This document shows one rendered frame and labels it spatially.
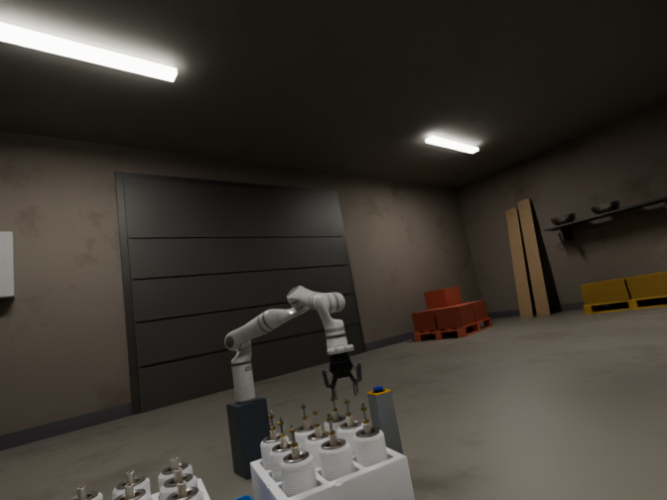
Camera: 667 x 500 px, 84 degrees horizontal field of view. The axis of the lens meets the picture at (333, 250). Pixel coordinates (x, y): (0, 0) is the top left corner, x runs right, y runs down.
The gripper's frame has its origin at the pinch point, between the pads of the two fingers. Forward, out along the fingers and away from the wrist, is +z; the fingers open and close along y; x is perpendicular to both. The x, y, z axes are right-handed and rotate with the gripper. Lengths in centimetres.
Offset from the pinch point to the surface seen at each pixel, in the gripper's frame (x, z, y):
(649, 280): -304, 0, -467
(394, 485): 18.3, 23.7, -7.3
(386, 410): -8.7, 10.4, -15.1
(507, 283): -557, -28, -429
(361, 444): 15.0, 12.2, -0.4
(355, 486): 21.8, 19.9, 4.2
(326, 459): 18.3, 12.7, 11.0
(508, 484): 10, 36, -46
